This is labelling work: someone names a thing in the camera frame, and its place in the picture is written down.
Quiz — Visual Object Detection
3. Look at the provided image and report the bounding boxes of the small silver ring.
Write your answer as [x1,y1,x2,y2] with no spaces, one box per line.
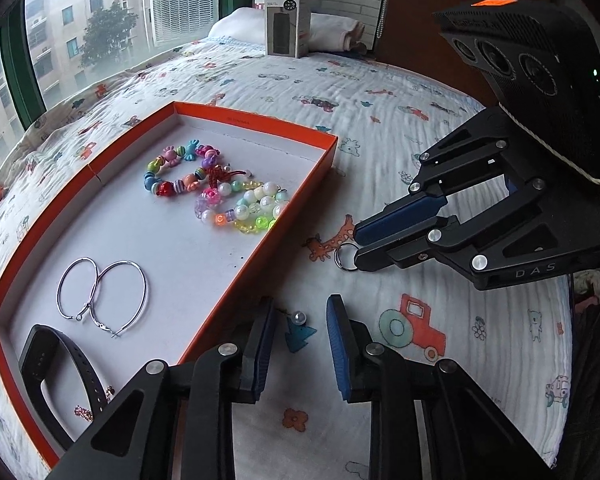
[334,242,361,272]

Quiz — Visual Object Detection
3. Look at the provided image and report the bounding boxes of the silver ball stud earring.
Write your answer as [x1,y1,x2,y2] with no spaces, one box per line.
[285,311,308,326]

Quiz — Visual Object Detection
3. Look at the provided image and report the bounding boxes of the black wrist band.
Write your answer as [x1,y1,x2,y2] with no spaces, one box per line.
[19,324,109,451]

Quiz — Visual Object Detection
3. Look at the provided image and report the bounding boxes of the pastel pearl bead bracelet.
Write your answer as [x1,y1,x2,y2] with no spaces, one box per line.
[194,179,290,235]

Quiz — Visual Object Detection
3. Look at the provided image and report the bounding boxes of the red knot pearl earring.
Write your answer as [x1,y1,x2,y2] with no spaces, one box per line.
[207,164,252,188]

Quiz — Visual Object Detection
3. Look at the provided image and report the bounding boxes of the colourful candy bead bracelet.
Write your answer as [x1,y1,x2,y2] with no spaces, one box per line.
[142,140,221,200]

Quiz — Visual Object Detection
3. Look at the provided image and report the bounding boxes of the large silver hoop earring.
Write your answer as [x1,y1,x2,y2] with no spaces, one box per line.
[55,257,99,323]

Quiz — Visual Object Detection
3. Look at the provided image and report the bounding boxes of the printed white quilt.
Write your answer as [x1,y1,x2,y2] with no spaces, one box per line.
[0,38,572,479]

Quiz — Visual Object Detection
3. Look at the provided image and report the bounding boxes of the orange shallow tray box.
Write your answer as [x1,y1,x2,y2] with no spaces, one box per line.
[0,102,338,467]

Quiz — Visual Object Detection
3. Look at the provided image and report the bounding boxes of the white product box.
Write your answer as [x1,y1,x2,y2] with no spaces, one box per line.
[264,0,311,58]

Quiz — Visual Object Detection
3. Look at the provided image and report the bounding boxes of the folded white towel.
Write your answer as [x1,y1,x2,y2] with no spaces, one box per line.
[208,8,365,52]

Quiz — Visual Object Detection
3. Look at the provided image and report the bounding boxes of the black tracking camera unit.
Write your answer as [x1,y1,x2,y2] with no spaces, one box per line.
[434,0,600,186]

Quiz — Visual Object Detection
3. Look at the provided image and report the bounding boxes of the green window frame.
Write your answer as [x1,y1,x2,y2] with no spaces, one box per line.
[0,0,249,129]

